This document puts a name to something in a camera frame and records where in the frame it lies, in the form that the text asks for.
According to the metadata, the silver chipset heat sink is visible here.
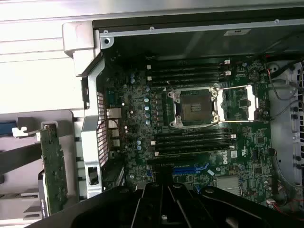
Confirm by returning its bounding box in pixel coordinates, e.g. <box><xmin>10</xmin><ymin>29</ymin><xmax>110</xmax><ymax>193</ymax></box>
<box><xmin>215</xmin><ymin>175</ymin><xmax>241</xmax><ymax>190</ymax></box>

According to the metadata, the blue expansion slot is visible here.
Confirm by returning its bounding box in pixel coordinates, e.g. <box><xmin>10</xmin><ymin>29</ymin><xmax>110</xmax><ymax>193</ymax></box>
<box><xmin>172</xmin><ymin>163</ymin><xmax>211</xmax><ymax>176</ymax></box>

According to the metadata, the grey parts rack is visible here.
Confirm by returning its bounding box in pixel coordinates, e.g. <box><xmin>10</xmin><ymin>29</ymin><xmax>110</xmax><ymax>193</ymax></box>
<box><xmin>0</xmin><ymin>110</ymin><xmax>81</xmax><ymax>228</ymax></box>

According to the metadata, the green Dell motherboard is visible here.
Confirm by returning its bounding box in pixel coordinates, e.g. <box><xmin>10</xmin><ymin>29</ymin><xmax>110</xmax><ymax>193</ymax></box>
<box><xmin>104</xmin><ymin>56</ymin><xmax>274</xmax><ymax>209</ymax></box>

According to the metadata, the silver disk bay cage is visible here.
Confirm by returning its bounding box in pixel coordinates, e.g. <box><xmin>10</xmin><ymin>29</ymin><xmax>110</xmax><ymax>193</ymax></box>
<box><xmin>268</xmin><ymin>60</ymin><xmax>304</xmax><ymax>188</ymax></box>

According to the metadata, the CPU socket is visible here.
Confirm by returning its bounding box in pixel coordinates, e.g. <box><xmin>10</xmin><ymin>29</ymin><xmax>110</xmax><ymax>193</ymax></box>
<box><xmin>167</xmin><ymin>86</ymin><xmax>219</xmax><ymax>128</ymax></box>

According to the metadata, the silver socket cover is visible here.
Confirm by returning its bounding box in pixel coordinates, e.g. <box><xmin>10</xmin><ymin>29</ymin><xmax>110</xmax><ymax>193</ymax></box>
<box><xmin>217</xmin><ymin>85</ymin><xmax>260</xmax><ymax>122</ymax></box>

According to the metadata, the hard disk in blue carrier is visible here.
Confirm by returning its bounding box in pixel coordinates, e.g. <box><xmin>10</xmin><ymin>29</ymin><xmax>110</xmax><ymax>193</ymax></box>
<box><xmin>0</xmin><ymin>121</ymin><xmax>17</xmax><ymax>131</ymax></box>

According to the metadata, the open black PC case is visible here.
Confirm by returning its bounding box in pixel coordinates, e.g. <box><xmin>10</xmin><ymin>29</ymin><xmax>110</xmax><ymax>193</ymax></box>
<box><xmin>62</xmin><ymin>17</ymin><xmax>304</xmax><ymax>216</ymax></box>

